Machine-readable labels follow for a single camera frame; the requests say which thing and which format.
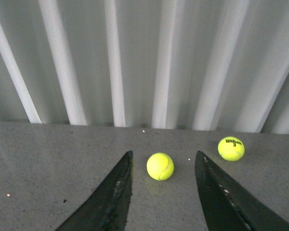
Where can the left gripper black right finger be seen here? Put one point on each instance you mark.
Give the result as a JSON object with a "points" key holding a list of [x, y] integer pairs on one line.
{"points": [[228, 206]]}

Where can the tennis ball with seam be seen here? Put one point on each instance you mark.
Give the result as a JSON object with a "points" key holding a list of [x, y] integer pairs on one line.
{"points": [[160, 166]]}

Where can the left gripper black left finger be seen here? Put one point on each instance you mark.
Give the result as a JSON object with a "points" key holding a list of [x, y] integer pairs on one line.
{"points": [[107, 207]]}

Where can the white pleated curtain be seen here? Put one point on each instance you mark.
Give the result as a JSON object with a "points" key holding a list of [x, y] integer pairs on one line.
{"points": [[176, 64]]}

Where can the Wilson 3 tennis ball far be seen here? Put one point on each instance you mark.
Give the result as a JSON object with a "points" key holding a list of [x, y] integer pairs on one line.
{"points": [[231, 148]]}

